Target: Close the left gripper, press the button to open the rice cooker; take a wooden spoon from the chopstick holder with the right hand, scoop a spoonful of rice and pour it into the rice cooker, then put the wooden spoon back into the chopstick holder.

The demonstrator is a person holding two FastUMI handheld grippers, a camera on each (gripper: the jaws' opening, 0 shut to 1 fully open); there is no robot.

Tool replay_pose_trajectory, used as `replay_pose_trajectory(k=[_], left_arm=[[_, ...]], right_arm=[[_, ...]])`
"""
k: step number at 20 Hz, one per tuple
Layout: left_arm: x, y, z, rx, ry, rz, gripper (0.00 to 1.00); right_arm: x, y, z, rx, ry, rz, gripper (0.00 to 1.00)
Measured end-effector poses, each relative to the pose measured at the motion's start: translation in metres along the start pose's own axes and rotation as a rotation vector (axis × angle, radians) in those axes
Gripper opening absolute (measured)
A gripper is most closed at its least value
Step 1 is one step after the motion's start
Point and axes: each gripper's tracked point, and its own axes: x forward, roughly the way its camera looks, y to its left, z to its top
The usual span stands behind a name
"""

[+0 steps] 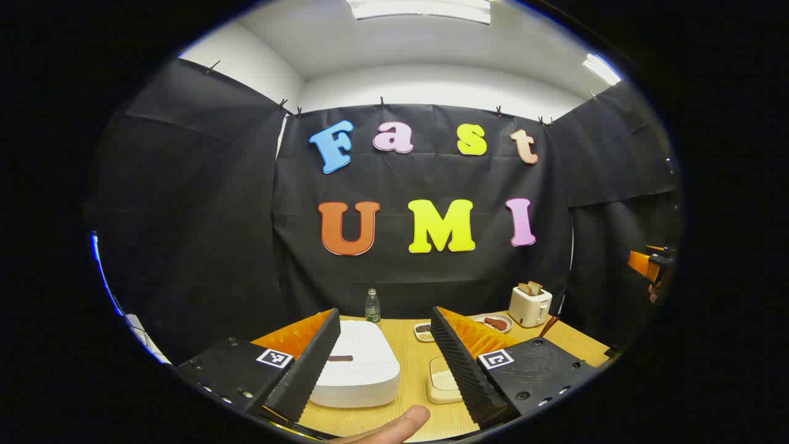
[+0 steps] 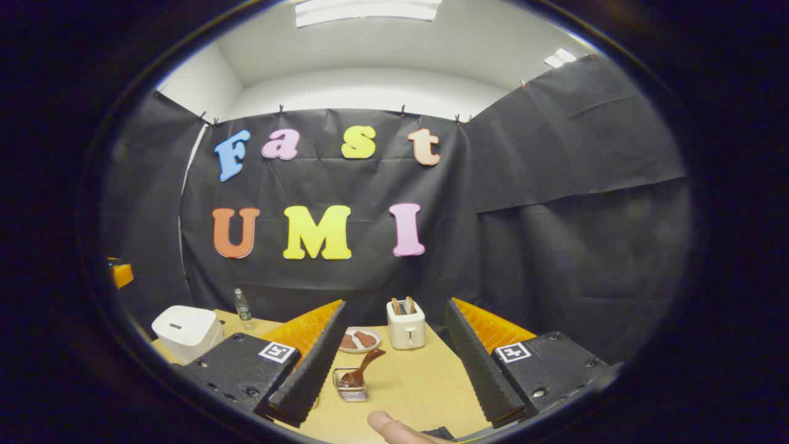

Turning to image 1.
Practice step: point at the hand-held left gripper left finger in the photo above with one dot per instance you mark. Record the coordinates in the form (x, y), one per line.
(308, 370)

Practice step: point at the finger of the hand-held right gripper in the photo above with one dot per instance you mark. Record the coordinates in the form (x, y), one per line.
(640, 264)

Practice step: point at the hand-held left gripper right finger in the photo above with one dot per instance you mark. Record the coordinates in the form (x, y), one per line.
(459, 370)

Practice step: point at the clear container of rice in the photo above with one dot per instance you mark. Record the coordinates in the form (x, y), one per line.
(442, 383)

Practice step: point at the white rice cooker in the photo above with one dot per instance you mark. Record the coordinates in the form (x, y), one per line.
(363, 370)

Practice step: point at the divided dish of beans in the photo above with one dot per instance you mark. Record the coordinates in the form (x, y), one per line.
(422, 332)

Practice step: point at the brown sausage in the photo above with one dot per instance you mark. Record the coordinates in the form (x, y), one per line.
(495, 323)

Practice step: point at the round plate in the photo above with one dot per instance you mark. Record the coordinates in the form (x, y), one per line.
(506, 327)

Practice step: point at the green label water bottle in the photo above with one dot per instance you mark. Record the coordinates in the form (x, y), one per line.
(373, 308)

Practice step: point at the cream toaster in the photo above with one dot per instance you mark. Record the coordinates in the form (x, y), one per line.
(529, 308)

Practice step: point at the toast slice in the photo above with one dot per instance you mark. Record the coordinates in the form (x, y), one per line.
(535, 287)
(525, 288)

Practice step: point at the black backdrop cloth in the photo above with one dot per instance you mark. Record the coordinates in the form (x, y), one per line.
(216, 216)

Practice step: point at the small ceiling light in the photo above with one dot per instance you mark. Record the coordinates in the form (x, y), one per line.
(601, 69)

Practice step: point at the long ceiling light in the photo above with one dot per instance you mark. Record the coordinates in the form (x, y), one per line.
(419, 9)

